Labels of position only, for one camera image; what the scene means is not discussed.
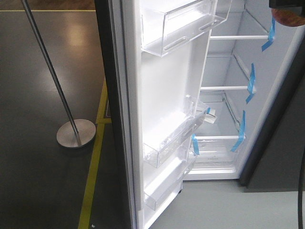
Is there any clear upper door bin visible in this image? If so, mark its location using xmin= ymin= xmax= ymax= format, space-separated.
xmin=140 ymin=0 xmax=232 ymax=57

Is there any clear lower door bin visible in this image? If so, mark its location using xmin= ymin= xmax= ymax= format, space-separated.
xmin=144 ymin=147 xmax=197 ymax=210

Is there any silver stanchion post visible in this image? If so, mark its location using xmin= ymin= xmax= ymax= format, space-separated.
xmin=21 ymin=0 xmax=96 ymax=148

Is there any clear middle door bin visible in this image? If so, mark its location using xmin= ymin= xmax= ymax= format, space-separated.
xmin=143 ymin=95 xmax=209 ymax=168

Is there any white paper packet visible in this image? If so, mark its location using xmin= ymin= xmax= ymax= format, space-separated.
xmin=204 ymin=107 xmax=217 ymax=124

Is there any clear door bin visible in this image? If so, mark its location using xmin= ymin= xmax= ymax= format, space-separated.
xmin=144 ymin=147 xmax=197 ymax=210
xmin=140 ymin=0 xmax=232 ymax=57
xmin=143 ymin=95 xmax=209 ymax=168

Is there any fridge door with bins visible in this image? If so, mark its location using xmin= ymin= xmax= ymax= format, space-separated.
xmin=94 ymin=0 xmax=233 ymax=229

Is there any red yellow apple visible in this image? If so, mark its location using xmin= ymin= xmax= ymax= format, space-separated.
xmin=271 ymin=8 xmax=305 ymax=27

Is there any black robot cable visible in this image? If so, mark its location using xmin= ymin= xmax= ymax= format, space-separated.
xmin=296 ymin=147 xmax=305 ymax=229

